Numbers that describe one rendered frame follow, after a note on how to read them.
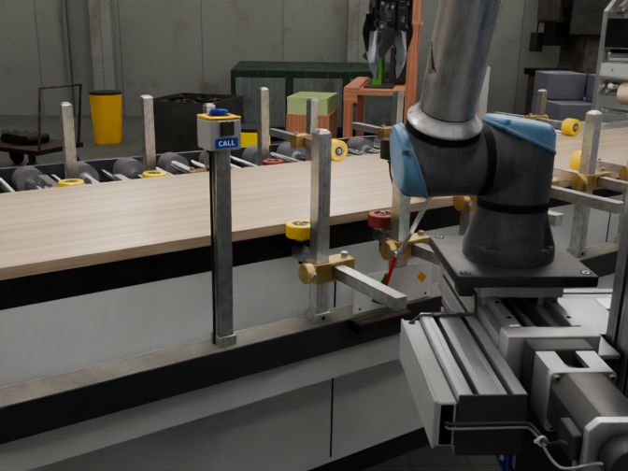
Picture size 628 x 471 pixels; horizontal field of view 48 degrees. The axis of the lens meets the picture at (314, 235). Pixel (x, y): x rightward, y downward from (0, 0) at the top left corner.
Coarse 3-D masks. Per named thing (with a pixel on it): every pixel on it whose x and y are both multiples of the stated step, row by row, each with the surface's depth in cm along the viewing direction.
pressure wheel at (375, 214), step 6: (378, 210) 198; (384, 210) 199; (372, 216) 194; (378, 216) 193; (384, 216) 193; (390, 216) 193; (372, 222) 194; (378, 222) 193; (384, 222) 193; (390, 222) 193; (378, 228) 193; (384, 228) 193; (390, 228) 194
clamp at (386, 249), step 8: (392, 240) 184; (416, 240) 185; (424, 240) 187; (384, 248) 183; (392, 248) 182; (408, 248) 184; (384, 256) 184; (392, 256) 182; (408, 256) 185; (416, 256) 187
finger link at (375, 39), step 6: (372, 36) 140; (378, 36) 140; (372, 42) 140; (378, 42) 140; (372, 48) 140; (378, 48) 140; (366, 54) 141; (372, 54) 139; (378, 54) 141; (372, 60) 139; (372, 66) 141; (372, 72) 142
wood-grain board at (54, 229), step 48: (576, 144) 320; (624, 144) 322; (48, 192) 216; (96, 192) 217; (144, 192) 218; (192, 192) 219; (240, 192) 220; (288, 192) 221; (336, 192) 222; (384, 192) 223; (0, 240) 168; (48, 240) 169; (96, 240) 170; (144, 240) 170; (192, 240) 173
